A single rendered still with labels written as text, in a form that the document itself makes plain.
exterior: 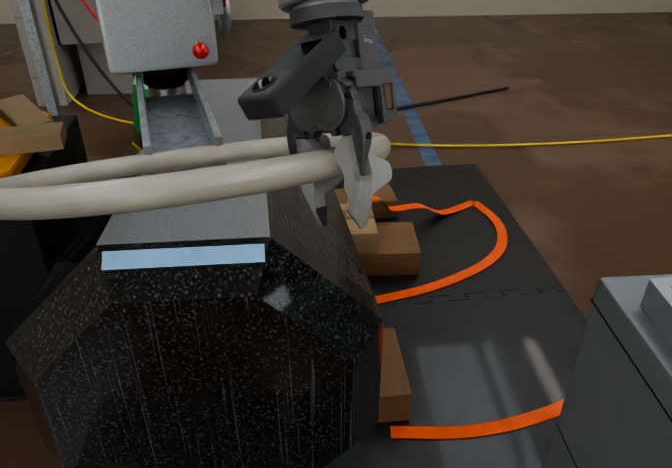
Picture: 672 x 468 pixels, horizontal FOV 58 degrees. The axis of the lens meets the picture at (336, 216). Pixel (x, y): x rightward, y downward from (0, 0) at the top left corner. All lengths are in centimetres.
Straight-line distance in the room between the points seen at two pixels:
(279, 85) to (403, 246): 205
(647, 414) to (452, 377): 106
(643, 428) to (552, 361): 112
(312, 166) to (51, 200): 23
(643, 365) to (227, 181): 84
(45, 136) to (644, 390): 165
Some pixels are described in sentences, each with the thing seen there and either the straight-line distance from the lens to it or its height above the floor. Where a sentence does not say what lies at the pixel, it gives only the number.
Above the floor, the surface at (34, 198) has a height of 130.
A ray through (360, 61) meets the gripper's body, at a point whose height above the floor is 138.
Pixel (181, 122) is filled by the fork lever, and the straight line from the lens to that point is 118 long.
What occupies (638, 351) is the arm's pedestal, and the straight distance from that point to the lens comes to 118.
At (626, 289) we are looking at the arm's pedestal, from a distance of 126.
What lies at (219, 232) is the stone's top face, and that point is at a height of 87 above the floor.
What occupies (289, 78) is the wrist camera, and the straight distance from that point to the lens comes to 53.
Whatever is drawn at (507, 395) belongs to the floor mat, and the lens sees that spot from 215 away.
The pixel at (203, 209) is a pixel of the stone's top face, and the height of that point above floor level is 87.
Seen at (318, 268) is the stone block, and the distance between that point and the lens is 134.
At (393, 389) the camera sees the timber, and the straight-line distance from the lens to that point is 194.
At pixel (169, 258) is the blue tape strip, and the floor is 84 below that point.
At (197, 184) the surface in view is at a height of 132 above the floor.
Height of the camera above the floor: 157
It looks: 32 degrees down
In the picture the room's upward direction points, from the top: straight up
